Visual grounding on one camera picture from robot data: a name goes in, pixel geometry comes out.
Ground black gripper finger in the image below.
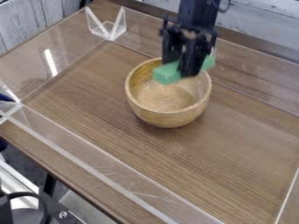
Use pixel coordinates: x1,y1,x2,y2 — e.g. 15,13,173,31
162,27,183,64
179,34,211,78

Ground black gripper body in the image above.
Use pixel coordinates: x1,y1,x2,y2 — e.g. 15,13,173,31
158,0,222,56

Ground green rectangular block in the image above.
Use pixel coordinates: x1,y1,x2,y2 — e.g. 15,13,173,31
153,55,217,85

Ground brown wooden bowl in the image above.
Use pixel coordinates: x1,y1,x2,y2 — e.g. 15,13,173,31
126,58,213,129

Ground black table leg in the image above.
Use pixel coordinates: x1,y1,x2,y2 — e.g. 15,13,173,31
43,174,58,196

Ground black base with screw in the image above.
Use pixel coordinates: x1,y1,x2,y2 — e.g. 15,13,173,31
0,198,86,224

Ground clear acrylic tray enclosure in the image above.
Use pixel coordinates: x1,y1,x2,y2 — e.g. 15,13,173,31
0,0,299,224

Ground black cable loop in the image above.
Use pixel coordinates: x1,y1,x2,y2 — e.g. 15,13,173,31
0,191,52,224

